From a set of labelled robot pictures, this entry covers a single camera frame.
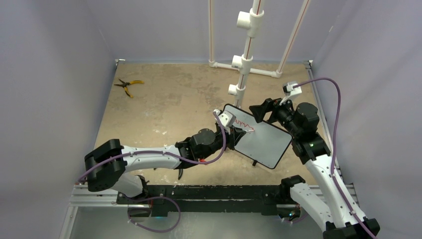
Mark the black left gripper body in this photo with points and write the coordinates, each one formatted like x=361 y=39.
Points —
x=228 y=140

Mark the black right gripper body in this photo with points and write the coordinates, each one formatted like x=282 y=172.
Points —
x=283 y=114

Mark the small black-framed whiteboard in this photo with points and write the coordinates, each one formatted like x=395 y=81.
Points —
x=266 y=145

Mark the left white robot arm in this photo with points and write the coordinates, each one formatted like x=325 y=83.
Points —
x=109 y=166

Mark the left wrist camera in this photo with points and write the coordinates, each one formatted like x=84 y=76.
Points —
x=224 y=118

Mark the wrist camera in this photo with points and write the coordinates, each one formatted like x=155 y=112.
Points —
x=291 y=90
x=224 y=118

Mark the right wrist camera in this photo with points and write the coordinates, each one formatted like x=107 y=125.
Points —
x=291 y=90

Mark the black handled pliers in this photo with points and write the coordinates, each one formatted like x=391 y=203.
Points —
x=169 y=174

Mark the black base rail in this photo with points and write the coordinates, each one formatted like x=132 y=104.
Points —
x=162 y=199

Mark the white PVC pipe frame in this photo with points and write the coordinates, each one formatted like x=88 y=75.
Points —
x=251 y=21

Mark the yellow handled needle-nose pliers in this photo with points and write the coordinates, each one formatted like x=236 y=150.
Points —
x=125 y=85

